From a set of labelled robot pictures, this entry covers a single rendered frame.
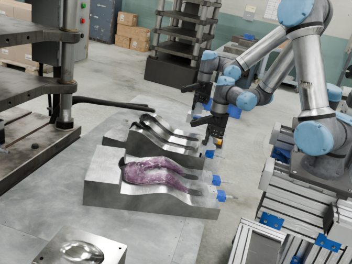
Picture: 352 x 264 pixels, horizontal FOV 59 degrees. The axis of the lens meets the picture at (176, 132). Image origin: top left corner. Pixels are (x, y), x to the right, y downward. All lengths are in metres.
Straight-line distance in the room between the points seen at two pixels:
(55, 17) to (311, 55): 1.21
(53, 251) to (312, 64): 0.94
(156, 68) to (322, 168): 4.60
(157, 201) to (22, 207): 0.46
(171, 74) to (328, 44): 3.87
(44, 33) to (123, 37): 6.78
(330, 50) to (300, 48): 6.82
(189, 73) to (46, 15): 3.89
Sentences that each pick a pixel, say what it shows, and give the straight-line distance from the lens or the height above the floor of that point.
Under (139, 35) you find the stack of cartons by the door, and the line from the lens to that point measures 8.09.
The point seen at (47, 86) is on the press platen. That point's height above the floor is 1.04.
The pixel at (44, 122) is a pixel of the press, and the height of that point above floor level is 0.78.
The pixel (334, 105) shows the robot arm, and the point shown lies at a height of 1.19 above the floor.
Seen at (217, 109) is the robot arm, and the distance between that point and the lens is 1.35.
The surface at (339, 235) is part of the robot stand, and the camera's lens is 1.23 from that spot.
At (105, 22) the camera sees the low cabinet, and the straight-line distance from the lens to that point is 8.34.
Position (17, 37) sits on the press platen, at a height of 1.27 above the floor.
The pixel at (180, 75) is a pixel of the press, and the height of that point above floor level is 0.25.
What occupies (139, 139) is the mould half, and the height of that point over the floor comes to 0.90.
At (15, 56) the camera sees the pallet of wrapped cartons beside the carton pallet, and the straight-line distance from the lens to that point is 5.32.
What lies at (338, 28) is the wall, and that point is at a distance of 7.90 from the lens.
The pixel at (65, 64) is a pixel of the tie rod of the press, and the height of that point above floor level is 1.13.
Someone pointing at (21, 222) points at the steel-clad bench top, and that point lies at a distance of 1.13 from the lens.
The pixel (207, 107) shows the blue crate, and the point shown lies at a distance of 4.74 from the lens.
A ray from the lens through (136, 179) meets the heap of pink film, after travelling 1.18.
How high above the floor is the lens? 1.55
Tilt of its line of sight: 24 degrees down
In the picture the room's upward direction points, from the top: 12 degrees clockwise
